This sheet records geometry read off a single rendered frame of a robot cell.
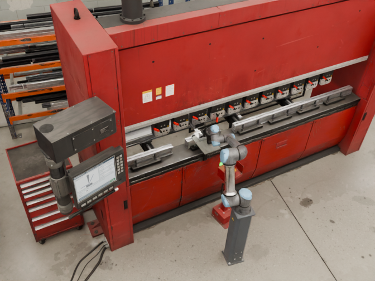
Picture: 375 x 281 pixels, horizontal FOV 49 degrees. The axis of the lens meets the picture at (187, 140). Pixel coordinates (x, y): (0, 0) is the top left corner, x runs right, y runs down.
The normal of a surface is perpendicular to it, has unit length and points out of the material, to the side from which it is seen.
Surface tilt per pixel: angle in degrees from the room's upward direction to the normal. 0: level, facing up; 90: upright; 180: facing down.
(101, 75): 90
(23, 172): 0
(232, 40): 90
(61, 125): 0
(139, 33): 90
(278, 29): 90
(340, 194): 0
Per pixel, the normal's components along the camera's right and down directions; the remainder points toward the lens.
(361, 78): -0.88, 0.29
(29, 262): 0.04, -0.74
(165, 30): 0.47, 0.60
